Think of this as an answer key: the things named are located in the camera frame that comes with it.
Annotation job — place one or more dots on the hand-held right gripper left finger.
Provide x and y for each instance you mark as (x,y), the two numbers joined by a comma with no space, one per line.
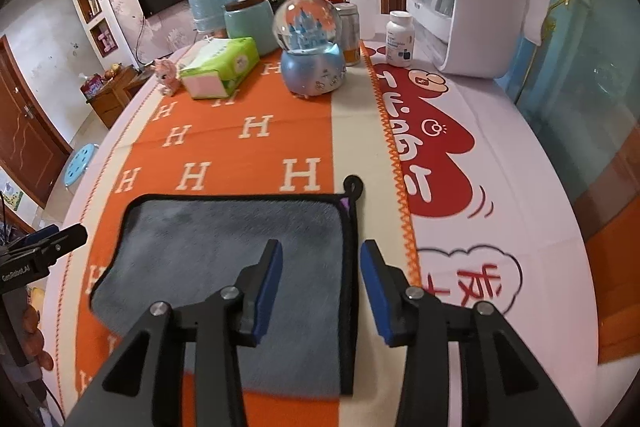
(267,292)

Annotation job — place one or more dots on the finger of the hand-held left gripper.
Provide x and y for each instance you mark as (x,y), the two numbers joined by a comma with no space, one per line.
(62,238)

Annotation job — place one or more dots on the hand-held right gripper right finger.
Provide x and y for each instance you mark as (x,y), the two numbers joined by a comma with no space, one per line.
(376,289)

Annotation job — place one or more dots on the grey towel with black edge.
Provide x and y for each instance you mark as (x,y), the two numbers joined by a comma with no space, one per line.
(210,247)

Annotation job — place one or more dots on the blue plastic stool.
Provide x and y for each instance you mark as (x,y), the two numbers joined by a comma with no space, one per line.
(82,162)

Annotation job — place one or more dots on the brown wooden door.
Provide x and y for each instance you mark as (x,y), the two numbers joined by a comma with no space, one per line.
(25,132)

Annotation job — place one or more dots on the orange letter-print blanket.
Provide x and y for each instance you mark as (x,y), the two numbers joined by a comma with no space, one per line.
(225,157)

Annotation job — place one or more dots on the wooden side cabinet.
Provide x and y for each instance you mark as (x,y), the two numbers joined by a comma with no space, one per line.
(117,99)

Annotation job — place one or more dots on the red box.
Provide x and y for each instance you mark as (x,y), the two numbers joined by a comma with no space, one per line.
(91,88)

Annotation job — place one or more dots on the pink toy figure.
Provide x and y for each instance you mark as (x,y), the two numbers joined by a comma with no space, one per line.
(166,77)

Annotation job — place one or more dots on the white tablecloth with red print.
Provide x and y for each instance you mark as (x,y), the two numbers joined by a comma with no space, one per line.
(500,142)

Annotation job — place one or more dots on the green tissue pack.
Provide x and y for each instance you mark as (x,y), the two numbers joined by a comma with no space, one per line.
(220,67)

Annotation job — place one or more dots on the blue castle snow globe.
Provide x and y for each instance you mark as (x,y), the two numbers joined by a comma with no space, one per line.
(312,52)

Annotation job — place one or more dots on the white pill bottle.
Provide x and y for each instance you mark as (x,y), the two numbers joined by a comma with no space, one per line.
(400,42)

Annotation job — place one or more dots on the glass jar with lid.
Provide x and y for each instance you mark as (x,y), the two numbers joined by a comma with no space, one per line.
(350,32)

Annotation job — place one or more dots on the teal canister with brown lid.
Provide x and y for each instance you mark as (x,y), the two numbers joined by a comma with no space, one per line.
(250,29)

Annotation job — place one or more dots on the white countertop appliance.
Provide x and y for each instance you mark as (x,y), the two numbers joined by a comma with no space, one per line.
(475,42)

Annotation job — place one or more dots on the small black box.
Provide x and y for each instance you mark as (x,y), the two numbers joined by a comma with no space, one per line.
(276,2)

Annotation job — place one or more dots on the glass partition with gold ornament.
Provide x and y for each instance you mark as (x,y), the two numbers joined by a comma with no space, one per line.
(580,7)

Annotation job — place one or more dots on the built-in wall shelf column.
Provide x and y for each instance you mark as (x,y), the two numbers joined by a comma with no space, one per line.
(92,2)

